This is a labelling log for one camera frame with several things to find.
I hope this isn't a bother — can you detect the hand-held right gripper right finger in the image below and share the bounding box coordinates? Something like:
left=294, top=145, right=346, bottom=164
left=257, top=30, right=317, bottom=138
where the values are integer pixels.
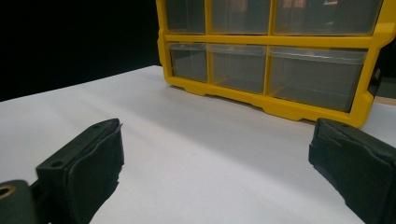
left=308, top=117, right=396, bottom=224

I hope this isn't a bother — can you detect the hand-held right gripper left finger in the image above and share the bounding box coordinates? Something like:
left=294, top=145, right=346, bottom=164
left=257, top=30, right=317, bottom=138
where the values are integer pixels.
left=35, top=118, right=125, bottom=224

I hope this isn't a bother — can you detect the yellow black drawer organizer cabinet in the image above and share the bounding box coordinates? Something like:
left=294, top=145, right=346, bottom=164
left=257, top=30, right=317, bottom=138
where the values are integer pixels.
left=155, top=0, right=396, bottom=129

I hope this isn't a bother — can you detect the grid of transparent bins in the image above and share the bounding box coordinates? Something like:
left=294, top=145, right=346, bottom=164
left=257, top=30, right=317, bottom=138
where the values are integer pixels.
left=164, top=0, right=384, bottom=113

